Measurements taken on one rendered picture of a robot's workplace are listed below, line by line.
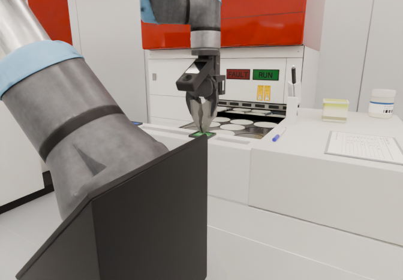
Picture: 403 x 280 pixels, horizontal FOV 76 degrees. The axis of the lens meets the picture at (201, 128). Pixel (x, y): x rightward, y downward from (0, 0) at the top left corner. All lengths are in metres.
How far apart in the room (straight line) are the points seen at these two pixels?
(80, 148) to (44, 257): 0.11
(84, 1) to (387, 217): 4.14
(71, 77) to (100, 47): 3.71
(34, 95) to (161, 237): 0.22
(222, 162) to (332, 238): 0.28
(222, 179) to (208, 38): 0.34
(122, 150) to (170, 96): 1.16
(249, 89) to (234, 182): 0.67
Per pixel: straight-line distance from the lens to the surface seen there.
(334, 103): 0.93
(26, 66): 0.38
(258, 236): 0.69
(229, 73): 1.26
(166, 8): 0.63
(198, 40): 0.65
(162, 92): 1.48
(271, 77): 1.20
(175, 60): 1.41
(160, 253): 0.32
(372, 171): 0.58
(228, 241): 0.73
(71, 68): 0.37
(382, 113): 1.08
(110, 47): 3.91
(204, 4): 0.66
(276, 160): 0.59
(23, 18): 0.63
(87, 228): 0.23
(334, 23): 2.68
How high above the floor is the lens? 1.15
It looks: 14 degrees down
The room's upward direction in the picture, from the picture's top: straight up
